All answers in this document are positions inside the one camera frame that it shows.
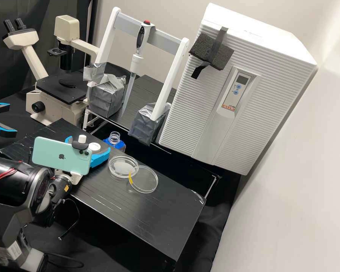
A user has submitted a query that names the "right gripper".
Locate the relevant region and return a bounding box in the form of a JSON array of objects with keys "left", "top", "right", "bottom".
[{"left": 0, "top": 119, "right": 111, "bottom": 185}]

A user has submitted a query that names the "bottle cap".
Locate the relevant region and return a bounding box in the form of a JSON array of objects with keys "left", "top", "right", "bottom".
[{"left": 87, "top": 141, "right": 103, "bottom": 153}]

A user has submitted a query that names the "blue bottle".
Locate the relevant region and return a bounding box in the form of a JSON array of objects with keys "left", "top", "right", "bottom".
[{"left": 103, "top": 131, "right": 127, "bottom": 155}]

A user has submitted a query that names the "cream microscope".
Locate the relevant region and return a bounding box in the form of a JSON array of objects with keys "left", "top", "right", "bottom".
[{"left": 2, "top": 15, "right": 100, "bottom": 127}]

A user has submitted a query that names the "grey taped block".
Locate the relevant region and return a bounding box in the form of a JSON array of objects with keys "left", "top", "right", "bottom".
[
  {"left": 128, "top": 102, "right": 173, "bottom": 147},
  {"left": 85, "top": 63, "right": 127, "bottom": 118}
]

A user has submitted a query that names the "petri dish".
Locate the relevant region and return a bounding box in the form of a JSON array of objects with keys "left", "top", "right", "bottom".
[{"left": 107, "top": 155, "right": 139, "bottom": 180}]

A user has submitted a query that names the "petri dish lid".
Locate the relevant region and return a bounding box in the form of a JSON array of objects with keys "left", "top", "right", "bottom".
[{"left": 127, "top": 165, "right": 159, "bottom": 195}]

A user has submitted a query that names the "black platform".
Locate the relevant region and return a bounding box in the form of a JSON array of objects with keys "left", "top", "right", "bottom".
[
  {"left": 150, "top": 146, "right": 225, "bottom": 201},
  {"left": 0, "top": 117, "right": 208, "bottom": 267},
  {"left": 82, "top": 62, "right": 178, "bottom": 155}
]

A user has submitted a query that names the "pipette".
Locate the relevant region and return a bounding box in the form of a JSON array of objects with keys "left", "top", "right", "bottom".
[{"left": 121, "top": 20, "right": 156, "bottom": 117}]

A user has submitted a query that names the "white pipette stand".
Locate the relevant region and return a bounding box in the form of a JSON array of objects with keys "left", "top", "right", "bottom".
[{"left": 86, "top": 6, "right": 191, "bottom": 121}]

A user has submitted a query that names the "incubator door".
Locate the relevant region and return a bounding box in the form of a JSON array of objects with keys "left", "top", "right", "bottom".
[{"left": 155, "top": 19, "right": 318, "bottom": 176}]

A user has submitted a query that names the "white incubator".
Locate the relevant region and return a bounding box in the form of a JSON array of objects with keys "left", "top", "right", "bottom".
[{"left": 199, "top": 2, "right": 320, "bottom": 69}]

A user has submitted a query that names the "right wrist camera phone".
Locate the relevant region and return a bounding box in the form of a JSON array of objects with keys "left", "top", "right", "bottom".
[{"left": 31, "top": 134, "right": 93, "bottom": 176}]

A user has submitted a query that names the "black cable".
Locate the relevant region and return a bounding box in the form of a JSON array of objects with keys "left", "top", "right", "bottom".
[
  {"left": 42, "top": 251, "right": 85, "bottom": 269},
  {"left": 57, "top": 198, "right": 81, "bottom": 239}
]

